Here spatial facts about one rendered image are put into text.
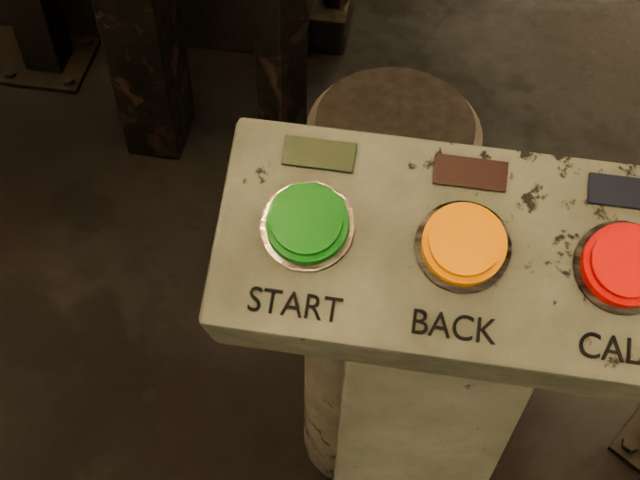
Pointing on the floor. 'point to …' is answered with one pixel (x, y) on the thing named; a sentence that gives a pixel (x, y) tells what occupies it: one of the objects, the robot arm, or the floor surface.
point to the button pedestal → (423, 298)
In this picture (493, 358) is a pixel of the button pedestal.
